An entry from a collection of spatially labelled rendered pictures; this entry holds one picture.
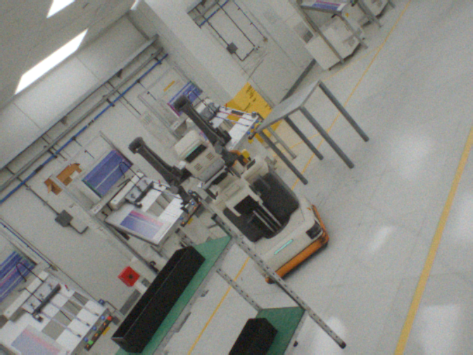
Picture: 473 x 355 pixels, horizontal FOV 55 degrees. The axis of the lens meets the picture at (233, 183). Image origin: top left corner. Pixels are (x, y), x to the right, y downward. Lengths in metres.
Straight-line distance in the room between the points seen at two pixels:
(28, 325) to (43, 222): 2.08
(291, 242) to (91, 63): 4.68
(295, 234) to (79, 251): 3.53
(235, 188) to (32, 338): 2.20
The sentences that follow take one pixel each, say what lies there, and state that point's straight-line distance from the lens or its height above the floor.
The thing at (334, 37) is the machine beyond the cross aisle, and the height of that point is 0.44.
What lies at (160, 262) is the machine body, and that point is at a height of 0.50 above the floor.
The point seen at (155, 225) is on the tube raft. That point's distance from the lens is 4.74.
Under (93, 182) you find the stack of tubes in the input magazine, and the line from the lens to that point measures 4.99.
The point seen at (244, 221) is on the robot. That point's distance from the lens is 3.88.
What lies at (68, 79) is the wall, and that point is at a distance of 7.09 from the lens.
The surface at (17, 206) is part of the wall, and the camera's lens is 6.33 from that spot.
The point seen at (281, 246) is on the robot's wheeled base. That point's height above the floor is 0.25.
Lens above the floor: 1.71
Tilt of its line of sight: 14 degrees down
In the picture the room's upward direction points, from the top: 44 degrees counter-clockwise
